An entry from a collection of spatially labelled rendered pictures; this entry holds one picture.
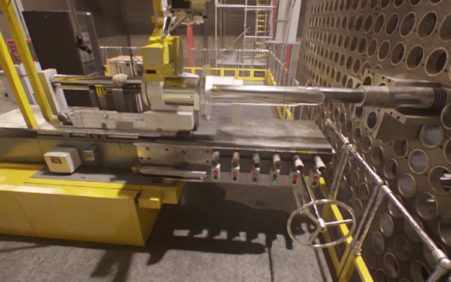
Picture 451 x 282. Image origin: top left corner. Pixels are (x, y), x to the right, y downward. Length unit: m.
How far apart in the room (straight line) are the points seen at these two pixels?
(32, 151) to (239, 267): 2.28
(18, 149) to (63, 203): 0.83
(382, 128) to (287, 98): 1.26
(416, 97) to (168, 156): 2.11
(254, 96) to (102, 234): 1.86
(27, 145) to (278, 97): 2.41
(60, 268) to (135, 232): 0.67
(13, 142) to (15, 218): 0.72
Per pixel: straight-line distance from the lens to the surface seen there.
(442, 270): 1.43
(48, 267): 2.69
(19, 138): 2.93
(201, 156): 2.07
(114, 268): 2.42
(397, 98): 2.27
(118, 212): 2.24
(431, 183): 2.71
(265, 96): 1.59
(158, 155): 2.17
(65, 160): 2.51
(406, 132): 2.77
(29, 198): 2.64
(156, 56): 1.40
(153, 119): 1.96
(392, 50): 3.36
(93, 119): 2.40
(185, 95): 1.60
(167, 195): 2.10
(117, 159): 2.43
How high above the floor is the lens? 1.89
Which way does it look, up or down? 28 degrees down
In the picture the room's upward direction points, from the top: 1 degrees clockwise
